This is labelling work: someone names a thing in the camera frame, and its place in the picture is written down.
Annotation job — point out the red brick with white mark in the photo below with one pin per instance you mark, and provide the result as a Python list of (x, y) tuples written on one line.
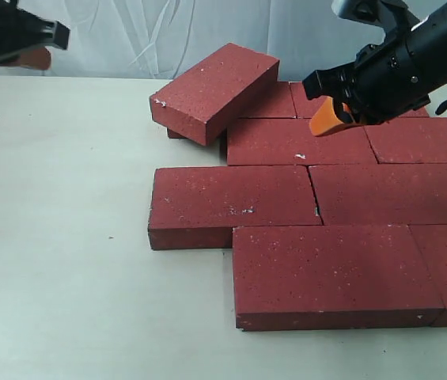
[(290, 142)]

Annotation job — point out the red brick right edge row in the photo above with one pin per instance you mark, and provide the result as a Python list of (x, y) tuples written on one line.
[(410, 140)]

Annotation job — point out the white wrinkled backdrop curtain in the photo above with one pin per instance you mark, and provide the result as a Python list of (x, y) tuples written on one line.
[(162, 39)]

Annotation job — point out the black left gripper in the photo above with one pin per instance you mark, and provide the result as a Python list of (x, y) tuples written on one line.
[(21, 31)]

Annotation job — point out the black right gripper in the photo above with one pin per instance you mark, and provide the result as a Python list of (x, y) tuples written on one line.
[(385, 80)]

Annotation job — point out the red brick under tilted one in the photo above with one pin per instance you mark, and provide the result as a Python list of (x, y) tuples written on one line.
[(275, 103)]

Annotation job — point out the red brick back row right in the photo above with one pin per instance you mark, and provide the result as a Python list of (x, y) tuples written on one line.
[(306, 109)]

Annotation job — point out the large red brick front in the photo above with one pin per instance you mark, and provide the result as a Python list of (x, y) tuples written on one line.
[(331, 277)]

